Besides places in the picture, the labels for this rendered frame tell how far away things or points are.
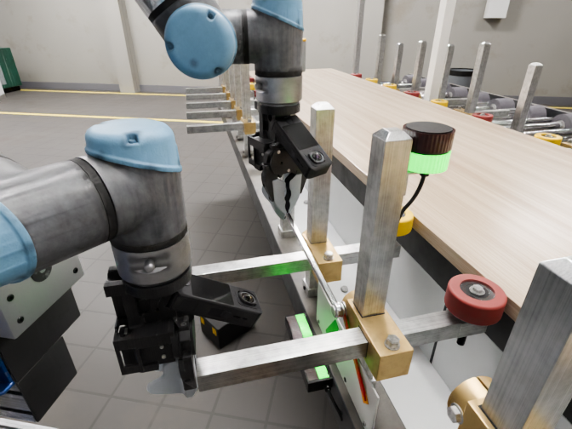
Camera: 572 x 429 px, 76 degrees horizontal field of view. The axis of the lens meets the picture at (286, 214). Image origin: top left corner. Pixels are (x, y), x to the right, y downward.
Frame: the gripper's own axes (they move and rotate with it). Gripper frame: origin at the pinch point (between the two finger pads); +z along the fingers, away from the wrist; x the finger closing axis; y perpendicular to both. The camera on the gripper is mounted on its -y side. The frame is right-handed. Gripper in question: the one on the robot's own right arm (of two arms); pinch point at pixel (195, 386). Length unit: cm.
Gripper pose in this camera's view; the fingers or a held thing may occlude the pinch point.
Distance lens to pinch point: 55.6
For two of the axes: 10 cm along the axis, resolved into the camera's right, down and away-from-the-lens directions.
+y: -9.7, 1.0, -2.2
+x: 2.4, 4.6, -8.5
